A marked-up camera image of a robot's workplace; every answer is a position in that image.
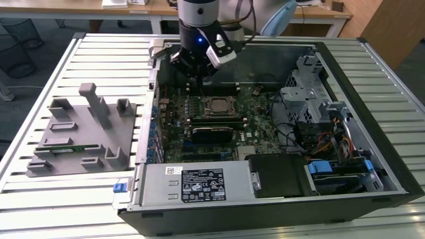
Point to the silver CPU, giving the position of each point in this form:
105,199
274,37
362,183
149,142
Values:
222,105

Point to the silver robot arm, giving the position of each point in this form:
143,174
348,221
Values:
199,12

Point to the CPU socket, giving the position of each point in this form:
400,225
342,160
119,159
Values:
223,116

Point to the small white box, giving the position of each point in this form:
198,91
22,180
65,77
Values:
138,2

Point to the round coin cell battery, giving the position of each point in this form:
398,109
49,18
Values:
257,92

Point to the large white box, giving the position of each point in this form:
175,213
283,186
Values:
115,5

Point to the silver drive cage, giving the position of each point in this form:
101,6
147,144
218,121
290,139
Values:
295,95

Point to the black graphics card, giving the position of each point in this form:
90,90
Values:
213,135

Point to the green motherboard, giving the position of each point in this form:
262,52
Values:
263,124

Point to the small brown box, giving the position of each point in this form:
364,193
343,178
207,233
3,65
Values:
338,6

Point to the black expansion slot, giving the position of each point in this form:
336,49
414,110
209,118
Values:
201,157

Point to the silver chipset heatsink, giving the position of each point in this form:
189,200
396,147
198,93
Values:
247,151

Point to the grey parts rack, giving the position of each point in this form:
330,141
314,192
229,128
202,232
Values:
86,139

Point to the green RAM stick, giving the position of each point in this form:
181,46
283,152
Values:
77,148

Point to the silver power supply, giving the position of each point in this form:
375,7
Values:
159,179

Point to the black plastic shroud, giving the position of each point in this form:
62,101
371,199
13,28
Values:
279,174

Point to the white furniture leg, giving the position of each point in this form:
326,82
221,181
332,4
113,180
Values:
6,93

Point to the wooden cabinet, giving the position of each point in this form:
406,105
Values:
395,30

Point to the blue case latch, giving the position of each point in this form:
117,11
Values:
121,188

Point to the blue disk carrier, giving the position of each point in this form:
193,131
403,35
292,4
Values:
320,169

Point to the black PC case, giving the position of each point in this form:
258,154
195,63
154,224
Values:
233,219

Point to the blue bay latch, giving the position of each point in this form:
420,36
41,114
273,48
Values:
368,167

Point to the silver disk bay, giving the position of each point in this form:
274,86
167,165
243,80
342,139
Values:
372,184

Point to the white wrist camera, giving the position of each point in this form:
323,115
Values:
223,58

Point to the wooden desk white frame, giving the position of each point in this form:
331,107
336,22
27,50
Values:
50,10
326,13

